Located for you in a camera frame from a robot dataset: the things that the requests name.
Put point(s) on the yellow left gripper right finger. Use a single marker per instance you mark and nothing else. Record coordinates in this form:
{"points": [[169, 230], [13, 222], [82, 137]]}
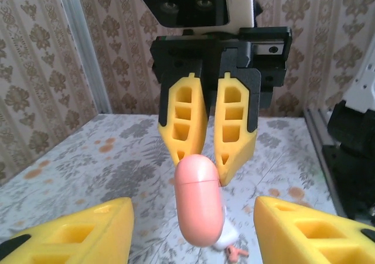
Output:
{"points": [[316, 240]]}

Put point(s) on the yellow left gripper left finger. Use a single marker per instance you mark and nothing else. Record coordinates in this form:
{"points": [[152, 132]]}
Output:
{"points": [[73, 240]]}

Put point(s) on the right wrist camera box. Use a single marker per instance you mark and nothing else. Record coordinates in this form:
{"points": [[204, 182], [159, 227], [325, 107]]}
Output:
{"points": [[187, 9]]}

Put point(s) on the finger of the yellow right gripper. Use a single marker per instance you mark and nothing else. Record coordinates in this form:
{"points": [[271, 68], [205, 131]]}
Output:
{"points": [[195, 123], [247, 147]]}

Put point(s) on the aluminium frame post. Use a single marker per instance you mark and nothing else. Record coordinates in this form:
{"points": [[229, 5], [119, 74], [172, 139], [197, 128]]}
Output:
{"points": [[85, 41]]}

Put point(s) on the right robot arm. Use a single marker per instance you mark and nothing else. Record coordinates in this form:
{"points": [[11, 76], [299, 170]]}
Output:
{"points": [[351, 135]]}

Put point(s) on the white earbud charging case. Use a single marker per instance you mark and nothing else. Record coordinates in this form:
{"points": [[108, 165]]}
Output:
{"points": [[227, 234]]}

